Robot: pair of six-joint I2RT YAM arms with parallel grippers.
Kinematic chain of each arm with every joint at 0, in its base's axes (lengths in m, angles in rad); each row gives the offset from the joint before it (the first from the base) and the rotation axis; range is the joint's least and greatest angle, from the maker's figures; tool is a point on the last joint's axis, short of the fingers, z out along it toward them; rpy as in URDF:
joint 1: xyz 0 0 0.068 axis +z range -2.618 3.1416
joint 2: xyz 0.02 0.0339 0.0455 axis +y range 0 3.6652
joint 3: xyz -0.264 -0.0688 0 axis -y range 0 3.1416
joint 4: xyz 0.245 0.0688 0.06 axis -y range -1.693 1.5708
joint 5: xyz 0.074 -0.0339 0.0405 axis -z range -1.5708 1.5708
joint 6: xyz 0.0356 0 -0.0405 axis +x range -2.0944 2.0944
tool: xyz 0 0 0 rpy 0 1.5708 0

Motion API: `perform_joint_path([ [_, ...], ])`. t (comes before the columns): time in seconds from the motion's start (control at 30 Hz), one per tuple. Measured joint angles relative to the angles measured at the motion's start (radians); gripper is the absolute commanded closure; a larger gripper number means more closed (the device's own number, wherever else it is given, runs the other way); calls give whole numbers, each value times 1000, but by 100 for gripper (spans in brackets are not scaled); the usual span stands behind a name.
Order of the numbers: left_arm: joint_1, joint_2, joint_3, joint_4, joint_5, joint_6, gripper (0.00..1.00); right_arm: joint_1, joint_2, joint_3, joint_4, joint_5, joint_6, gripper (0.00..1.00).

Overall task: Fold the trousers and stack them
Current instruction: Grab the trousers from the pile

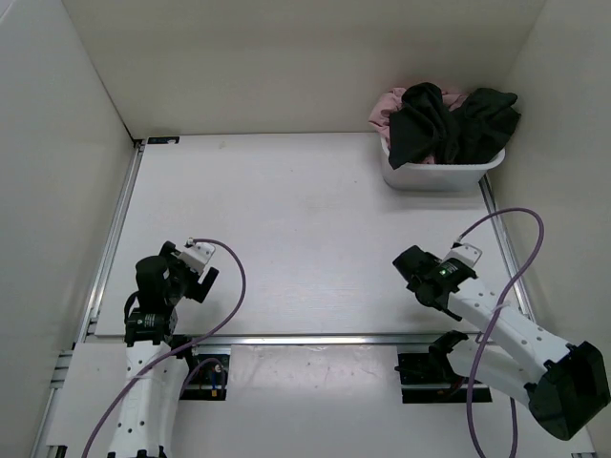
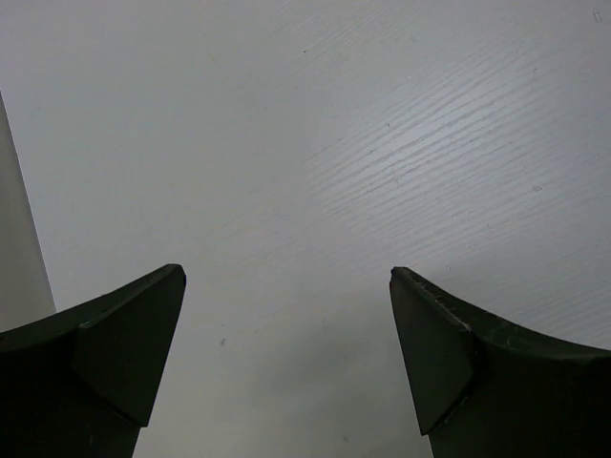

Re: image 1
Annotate black trousers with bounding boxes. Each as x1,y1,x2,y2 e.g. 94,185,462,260
389,82,521,170

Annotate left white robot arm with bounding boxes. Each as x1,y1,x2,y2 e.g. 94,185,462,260
107,240,219,457

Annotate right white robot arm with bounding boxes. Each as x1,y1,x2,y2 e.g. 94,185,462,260
392,243,610,441

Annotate white plastic laundry basket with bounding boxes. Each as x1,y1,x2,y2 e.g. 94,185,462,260
380,138,506,193

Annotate small black label sticker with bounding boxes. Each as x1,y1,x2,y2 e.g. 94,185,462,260
147,136,180,145

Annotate pink garment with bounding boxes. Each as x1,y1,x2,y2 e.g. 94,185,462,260
369,82,466,170

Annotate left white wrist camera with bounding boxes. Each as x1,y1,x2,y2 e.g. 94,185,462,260
179,239,216,276

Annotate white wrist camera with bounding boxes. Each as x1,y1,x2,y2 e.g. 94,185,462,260
179,239,216,276
440,242,482,279

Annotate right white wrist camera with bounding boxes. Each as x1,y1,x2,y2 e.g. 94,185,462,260
440,242,482,279

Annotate aluminium frame rail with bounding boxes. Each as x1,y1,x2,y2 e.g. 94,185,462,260
30,139,146,457

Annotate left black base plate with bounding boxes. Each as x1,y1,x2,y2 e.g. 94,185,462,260
176,343,231,402

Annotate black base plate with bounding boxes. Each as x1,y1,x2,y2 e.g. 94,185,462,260
394,353,467,405
176,343,231,402

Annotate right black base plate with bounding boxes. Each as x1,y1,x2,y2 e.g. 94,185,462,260
394,353,467,405

